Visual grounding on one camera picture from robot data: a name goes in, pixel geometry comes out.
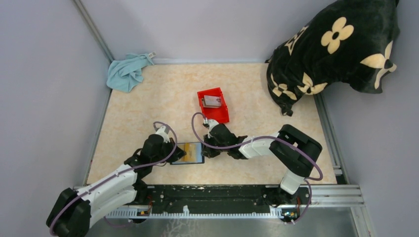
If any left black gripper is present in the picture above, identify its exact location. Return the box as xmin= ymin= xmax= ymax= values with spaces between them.
xmin=151 ymin=137 xmax=186 ymax=165

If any red plastic bin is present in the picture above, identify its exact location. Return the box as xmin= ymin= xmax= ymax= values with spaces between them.
xmin=197 ymin=87 xmax=230 ymax=123

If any black leather card holder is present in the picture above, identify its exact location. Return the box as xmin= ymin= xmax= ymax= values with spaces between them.
xmin=170 ymin=142 xmax=205 ymax=165

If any silver VIP card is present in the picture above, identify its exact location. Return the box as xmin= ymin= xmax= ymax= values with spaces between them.
xmin=203 ymin=95 xmax=222 ymax=107

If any gold card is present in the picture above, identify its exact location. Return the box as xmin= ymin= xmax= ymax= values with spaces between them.
xmin=183 ymin=143 xmax=197 ymax=163

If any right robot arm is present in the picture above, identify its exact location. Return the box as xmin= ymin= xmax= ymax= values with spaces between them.
xmin=201 ymin=119 xmax=323 ymax=203

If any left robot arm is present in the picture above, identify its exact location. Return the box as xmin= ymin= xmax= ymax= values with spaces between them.
xmin=46 ymin=134 xmax=186 ymax=237

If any stack of credit cards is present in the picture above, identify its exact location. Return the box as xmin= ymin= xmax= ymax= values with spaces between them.
xmin=202 ymin=98 xmax=222 ymax=108

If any light blue cloth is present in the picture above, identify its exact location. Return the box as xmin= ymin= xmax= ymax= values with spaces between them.
xmin=106 ymin=52 xmax=156 ymax=93

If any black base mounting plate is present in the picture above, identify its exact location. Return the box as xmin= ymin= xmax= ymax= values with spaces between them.
xmin=132 ymin=185 xmax=309 ymax=214

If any black floral blanket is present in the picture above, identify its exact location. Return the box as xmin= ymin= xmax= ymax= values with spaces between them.
xmin=266 ymin=0 xmax=400 ymax=107

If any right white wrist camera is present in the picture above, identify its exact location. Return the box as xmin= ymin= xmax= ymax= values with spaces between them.
xmin=203 ymin=118 xmax=219 ymax=131

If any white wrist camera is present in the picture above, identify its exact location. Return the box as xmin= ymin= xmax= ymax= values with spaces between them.
xmin=155 ymin=125 xmax=170 ymax=143
xmin=203 ymin=118 xmax=219 ymax=131

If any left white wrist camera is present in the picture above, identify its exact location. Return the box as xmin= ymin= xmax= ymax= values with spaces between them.
xmin=155 ymin=125 xmax=170 ymax=143

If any aluminium front rail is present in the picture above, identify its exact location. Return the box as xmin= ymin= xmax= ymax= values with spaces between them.
xmin=92 ymin=185 xmax=365 ymax=219

